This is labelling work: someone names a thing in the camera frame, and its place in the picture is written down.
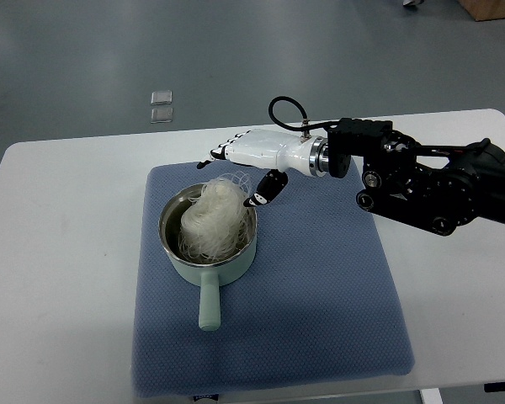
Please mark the brown wooden box corner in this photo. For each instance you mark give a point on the brown wooden box corner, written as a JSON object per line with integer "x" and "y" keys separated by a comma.
{"x": 485, "y": 10}

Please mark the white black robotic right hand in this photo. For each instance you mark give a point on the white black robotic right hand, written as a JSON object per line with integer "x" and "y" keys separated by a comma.
{"x": 277, "y": 152}

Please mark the upper metal floor plate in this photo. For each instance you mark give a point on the upper metal floor plate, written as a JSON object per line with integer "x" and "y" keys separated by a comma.
{"x": 161, "y": 97}

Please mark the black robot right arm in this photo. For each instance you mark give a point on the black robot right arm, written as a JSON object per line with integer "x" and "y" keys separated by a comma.
{"x": 433, "y": 188}

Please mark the mint green steel pot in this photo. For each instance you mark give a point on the mint green steel pot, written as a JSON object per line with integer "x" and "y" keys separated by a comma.
{"x": 209, "y": 277}

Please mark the black object under table edge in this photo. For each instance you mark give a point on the black object under table edge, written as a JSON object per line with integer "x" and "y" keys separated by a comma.
{"x": 494, "y": 387}

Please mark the blue quilted table mat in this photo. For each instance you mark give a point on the blue quilted table mat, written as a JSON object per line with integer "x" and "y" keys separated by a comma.
{"x": 318, "y": 303}

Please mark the white vermicelli noodle bundle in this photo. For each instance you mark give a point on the white vermicelli noodle bundle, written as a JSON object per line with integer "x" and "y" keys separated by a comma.
{"x": 214, "y": 224}

